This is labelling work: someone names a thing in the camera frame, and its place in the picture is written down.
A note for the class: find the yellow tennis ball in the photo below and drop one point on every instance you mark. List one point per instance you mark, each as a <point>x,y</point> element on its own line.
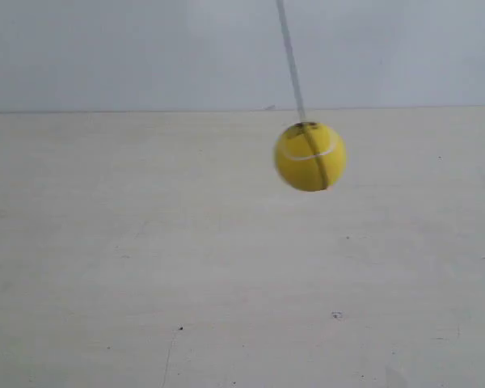
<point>310,156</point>

